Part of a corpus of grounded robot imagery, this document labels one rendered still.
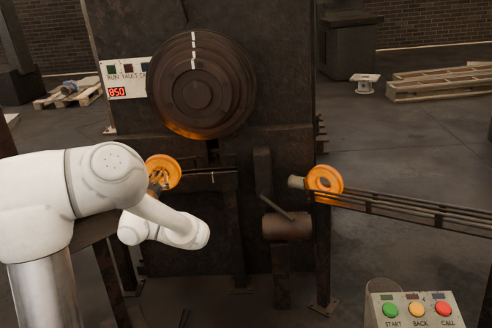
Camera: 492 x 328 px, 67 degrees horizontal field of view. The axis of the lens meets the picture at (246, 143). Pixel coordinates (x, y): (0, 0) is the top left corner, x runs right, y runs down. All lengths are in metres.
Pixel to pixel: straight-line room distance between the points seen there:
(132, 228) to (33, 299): 0.50
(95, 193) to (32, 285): 0.19
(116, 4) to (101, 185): 1.21
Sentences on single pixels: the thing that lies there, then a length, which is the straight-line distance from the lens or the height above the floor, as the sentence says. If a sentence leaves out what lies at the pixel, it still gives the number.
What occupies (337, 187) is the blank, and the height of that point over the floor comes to 0.71.
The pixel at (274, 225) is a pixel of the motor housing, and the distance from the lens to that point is 1.70.
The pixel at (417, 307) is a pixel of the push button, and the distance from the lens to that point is 1.28.
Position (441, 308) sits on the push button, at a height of 0.61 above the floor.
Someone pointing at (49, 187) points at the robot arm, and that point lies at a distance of 0.71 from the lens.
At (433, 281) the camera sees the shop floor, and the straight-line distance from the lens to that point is 2.29.
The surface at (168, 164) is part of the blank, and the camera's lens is 1.53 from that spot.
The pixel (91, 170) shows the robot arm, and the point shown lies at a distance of 0.68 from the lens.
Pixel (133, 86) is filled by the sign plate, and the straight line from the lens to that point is 1.82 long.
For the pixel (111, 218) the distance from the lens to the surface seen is 1.78.
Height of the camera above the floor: 1.52
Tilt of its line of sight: 24 degrees down
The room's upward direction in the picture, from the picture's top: 5 degrees counter-clockwise
